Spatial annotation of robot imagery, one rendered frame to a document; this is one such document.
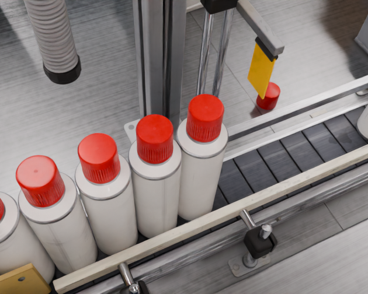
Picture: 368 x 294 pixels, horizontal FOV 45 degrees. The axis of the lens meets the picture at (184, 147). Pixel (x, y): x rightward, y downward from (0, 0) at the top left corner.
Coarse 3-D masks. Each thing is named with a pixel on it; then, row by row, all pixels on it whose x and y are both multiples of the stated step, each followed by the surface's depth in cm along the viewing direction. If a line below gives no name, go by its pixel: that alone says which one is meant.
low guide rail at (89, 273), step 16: (336, 160) 57; (352, 160) 58; (304, 176) 56; (320, 176) 57; (256, 192) 54; (272, 192) 55; (288, 192) 56; (224, 208) 53; (240, 208) 53; (192, 224) 52; (208, 224) 52; (160, 240) 51; (176, 240) 52; (112, 256) 49; (128, 256) 49; (144, 256) 51; (80, 272) 48; (96, 272) 48; (64, 288) 48
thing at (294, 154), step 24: (336, 120) 66; (288, 144) 63; (312, 144) 63; (336, 144) 63; (360, 144) 63; (240, 168) 60; (264, 168) 60; (288, 168) 61; (312, 168) 61; (216, 192) 58; (240, 192) 58; (144, 240) 54; (192, 240) 56
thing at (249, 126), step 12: (348, 84) 59; (360, 84) 59; (312, 96) 57; (324, 96) 57; (336, 96) 58; (288, 108) 56; (300, 108) 56; (312, 108) 57; (252, 120) 55; (264, 120) 55; (276, 120) 55; (228, 132) 53; (240, 132) 54; (252, 132) 55
